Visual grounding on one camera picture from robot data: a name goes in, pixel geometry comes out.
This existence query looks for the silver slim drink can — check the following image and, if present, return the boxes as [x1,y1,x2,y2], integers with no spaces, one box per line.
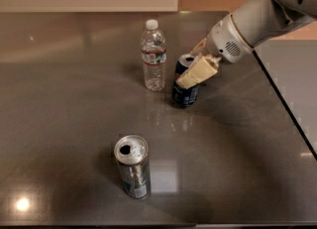
[114,135,151,199]

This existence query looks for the blue pepsi can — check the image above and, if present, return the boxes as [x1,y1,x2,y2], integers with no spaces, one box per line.
[171,53,200,108]

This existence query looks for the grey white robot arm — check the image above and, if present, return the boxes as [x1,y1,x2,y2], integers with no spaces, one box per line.
[176,0,317,89]

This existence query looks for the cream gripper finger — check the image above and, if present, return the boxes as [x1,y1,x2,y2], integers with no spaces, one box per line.
[176,55,221,89]
[191,38,208,56]

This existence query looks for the clear plastic water bottle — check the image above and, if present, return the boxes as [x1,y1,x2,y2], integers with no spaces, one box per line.
[141,19,166,92]

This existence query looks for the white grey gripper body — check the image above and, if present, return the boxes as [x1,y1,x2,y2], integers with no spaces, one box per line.
[206,14,253,63]

